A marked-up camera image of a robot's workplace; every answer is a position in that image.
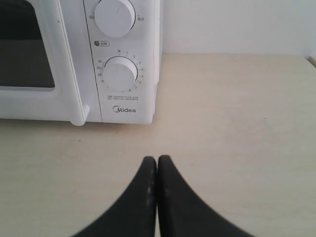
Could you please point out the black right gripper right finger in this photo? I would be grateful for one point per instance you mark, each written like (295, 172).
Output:
(182, 213)

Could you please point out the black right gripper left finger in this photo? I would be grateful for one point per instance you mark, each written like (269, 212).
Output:
(133, 214)

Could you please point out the white microwave door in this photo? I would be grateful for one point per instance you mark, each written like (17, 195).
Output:
(37, 74)

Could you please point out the white Midea microwave oven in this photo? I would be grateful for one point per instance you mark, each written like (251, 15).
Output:
(80, 60)

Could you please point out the lower white timer knob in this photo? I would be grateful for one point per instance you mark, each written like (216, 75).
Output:
(119, 73)

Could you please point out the upper white power knob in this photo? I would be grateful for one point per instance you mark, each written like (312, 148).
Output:
(115, 18)

